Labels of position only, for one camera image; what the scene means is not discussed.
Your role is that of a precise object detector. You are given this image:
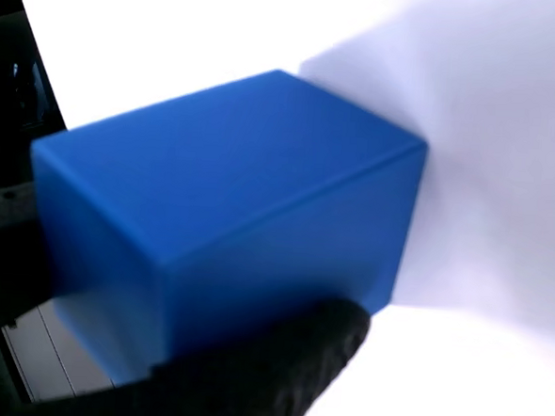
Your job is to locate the blue cube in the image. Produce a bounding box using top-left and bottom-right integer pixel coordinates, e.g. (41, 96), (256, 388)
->
(15, 54), (434, 404)

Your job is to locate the light grey panel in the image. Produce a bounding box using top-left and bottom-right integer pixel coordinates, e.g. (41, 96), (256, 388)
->
(0, 294), (123, 408)

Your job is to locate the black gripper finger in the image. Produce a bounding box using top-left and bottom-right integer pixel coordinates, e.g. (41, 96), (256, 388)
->
(24, 280), (373, 416)

